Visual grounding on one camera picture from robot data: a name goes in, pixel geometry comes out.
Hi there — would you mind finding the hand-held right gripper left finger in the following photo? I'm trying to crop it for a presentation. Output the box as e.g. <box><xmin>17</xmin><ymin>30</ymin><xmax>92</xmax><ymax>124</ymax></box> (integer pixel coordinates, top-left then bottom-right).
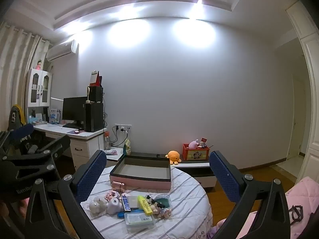
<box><xmin>24</xmin><ymin>150</ymin><xmax>108</xmax><ymax>239</ymax></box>

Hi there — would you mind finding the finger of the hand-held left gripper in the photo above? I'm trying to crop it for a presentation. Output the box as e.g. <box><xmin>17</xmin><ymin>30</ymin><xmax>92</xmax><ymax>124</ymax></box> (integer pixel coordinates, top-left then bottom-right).
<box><xmin>0</xmin><ymin>135</ymin><xmax>72</xmax><ymax>180</ymax></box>
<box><xmin>0</xmin><ymin>124</ymin><xmax>34</xmax><ymax>155</ymax></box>

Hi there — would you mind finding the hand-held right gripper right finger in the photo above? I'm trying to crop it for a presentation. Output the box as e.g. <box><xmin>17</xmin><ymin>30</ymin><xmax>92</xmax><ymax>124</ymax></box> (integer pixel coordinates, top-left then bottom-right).
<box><xmin>209</xmin><ymin>151</ymin><xmax>291</xmax><ymax>239</ymax></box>

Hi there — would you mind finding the white charger block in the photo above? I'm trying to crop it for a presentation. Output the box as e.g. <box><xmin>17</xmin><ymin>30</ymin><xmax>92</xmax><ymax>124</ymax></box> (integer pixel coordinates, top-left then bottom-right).
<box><xmin>107</xmin><ymin>197</ymin><xmax>123</xmax><ymax>215</ymax></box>

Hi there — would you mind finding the pink storage box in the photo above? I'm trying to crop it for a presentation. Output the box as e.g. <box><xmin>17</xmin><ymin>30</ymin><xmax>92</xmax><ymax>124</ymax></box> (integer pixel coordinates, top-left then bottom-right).
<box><xmin>110</xmin><ymin>154</ymin><xmax>172</xmax><ymax>193</ymax></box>

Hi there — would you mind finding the clear plastic box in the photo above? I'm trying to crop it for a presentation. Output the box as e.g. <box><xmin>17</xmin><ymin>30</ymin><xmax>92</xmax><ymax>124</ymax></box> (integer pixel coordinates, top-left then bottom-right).
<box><xmin>124</xmin><ymin>212</ymin><xmax>156</xmax><ymax>233</ymax></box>

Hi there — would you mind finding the black office chair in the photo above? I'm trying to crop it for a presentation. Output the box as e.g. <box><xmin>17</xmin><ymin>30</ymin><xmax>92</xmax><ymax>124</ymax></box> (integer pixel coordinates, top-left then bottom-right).
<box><xmin>7</xmin><ymin>105</ymin><xmax>46</xmax><ymax>156</ymax></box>

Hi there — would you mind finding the grey yellow jacket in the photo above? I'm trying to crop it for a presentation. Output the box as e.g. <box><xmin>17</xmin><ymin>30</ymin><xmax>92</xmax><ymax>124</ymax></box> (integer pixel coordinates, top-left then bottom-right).
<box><xmin>9</xmin><ymin>105</ymin><xmax>27</xmax><ymax>130</ymax></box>

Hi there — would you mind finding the pink toy bricks bag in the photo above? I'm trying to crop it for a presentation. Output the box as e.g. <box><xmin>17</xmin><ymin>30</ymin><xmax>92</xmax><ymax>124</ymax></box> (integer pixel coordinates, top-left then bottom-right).
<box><xmin>105</xmin><ymin>190</ymin><xmax>122</xmax><ymax>202</ymax></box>

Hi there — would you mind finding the white plush toy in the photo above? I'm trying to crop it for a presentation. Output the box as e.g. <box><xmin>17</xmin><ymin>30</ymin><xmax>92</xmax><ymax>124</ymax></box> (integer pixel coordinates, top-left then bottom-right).
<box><xmin>89</xmin><ymin>197</ymin><xmax>107</xmax><ymax>214</ymax></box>

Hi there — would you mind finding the low white side cabinet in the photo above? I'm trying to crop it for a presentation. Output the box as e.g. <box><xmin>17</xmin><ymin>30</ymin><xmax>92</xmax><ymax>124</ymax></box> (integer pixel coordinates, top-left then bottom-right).
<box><xmin>105</xmin><ymin>149</ymin><xmax>125</xmax><ymax>163</ymax></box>

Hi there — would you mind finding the blue white box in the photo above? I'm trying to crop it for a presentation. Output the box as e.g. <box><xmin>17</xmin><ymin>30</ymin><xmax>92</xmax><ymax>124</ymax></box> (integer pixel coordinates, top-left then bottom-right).
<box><xmin>50</xmin><ymin>108</ymin><xmax>61</xmax><ymax>124</ymax></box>

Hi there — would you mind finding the red storage crate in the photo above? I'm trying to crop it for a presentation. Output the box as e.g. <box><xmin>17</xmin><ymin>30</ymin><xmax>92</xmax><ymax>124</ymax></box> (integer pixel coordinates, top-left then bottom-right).
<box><xmin>183</xmin><ymin>143</ymin><xmax>210</xmax><ymax>160</ymax></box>

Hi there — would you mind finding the white glass-door cabinet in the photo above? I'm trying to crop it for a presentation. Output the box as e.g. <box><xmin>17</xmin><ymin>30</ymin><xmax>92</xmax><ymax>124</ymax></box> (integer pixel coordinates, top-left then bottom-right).
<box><xmin>26</xmin><ymin>68</ymin><xmax>53</xmax><ymax>125</ymax></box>

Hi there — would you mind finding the black monitor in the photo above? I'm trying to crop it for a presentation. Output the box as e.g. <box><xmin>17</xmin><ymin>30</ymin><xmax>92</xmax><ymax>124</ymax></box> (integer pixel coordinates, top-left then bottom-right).
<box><xmin>62</xmin><ymin>96</ymin><xmax>88</xmax><ymax>127</ymax></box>

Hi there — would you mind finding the striped white tablecloth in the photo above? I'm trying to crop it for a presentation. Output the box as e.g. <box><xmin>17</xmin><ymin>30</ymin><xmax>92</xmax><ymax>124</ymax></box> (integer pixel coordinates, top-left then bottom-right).
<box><xmin>80</xmin><ymin>164</ymin><xmax>213</xmax><ymax>239</ymax></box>

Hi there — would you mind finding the long blue case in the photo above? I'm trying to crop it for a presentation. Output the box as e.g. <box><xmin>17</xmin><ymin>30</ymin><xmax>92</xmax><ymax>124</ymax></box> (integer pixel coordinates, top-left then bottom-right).
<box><xmin>117</xmin><ymin>210</ymin><xmax>145</xmax><ymax>219</ymax></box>

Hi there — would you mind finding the grey flat card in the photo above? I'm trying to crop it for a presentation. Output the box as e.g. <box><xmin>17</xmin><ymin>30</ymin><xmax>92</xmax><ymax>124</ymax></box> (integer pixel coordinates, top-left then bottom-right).
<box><xmin>127</xmin><ymin>195</ymin><xmax>140</xmax><ymax>210</ymax></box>

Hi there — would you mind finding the orange octopus plush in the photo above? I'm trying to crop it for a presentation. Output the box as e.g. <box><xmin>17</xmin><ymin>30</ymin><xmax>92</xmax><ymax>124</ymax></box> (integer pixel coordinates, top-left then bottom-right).
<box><xmin>165</xmin><ymin>151</ymin><xmax>181</xmax><ymax>165</ymax></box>

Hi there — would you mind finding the black computer tower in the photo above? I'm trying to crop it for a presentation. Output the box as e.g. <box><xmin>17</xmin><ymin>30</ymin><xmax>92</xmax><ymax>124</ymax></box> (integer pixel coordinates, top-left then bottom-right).
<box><xmin>84</xmin><ymin>103</ymin><xmax>104</xmax><ymax>132</ymax></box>

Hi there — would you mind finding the striped beige curtain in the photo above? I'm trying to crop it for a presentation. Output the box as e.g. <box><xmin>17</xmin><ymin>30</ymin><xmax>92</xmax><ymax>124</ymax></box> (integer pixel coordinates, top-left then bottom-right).
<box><xmin>0</xmin><ymin>21</ymin><xmax>50</xmax><ymax>132</ymax></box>

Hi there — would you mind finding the yellow highlighter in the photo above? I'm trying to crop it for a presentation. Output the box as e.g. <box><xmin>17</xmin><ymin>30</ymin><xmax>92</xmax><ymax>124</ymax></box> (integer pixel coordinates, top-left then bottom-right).
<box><xmin>138</xmin><ymin>195</ymin><xmax>153</xmax><ymax>216</ymax></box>

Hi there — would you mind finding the black hair clip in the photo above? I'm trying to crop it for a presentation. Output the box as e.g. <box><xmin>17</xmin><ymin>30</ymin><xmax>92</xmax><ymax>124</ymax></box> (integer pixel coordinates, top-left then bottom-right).
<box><xmin>146</xmin><ymin>195</ymin><xmax>165</xmax><ymax>208</ymax></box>

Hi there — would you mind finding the green round container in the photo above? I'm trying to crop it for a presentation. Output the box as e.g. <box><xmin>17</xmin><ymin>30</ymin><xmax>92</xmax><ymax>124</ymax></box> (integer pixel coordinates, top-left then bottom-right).
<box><xmin>153</xmin><ymin>194</ymin><xmax>172</xmax><ymax>209</ymax></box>

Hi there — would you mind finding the black speaker box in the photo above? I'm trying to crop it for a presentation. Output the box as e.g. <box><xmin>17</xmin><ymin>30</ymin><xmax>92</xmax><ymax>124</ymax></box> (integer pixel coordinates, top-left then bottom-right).
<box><xmin>88</xmin><ymin>86</ymin><xmax>103</xmax><ymax>103</ymax></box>

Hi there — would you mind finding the pink blanket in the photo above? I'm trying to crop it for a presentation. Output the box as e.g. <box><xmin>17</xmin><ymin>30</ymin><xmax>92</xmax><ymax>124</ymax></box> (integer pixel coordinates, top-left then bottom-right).
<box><xmin>214</xmin><ymin>177</ymin><xmax>319</xmax><ymax>239</ymax></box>

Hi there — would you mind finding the red white desk calendar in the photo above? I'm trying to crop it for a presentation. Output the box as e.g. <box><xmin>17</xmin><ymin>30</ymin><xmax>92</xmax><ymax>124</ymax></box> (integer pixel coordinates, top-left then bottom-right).
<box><xmin>90</xmin><ymin>71</ymin><xmax>102</xmax><ymax>87</ymax></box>

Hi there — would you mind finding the white air conditioner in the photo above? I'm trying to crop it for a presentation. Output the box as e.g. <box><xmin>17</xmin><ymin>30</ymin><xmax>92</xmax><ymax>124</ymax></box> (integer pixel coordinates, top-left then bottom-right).
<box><xmin>46</xmin><ymin>40</ymin><xmax>79</xmax><ymax>61</ymax></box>

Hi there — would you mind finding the white door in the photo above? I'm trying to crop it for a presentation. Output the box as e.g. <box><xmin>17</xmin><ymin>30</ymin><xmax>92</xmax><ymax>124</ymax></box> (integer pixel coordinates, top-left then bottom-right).
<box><xmin>287</xmin><ymin>77</ymin><xmax>306</xmax><ymax>160</ymax></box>

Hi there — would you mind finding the black strap object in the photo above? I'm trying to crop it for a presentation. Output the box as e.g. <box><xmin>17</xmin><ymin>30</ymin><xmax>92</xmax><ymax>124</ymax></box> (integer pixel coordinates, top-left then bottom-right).
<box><xmin>289</xmin><ymin>205</ymin><xmax>303</xmax><ymax>222</ymax></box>

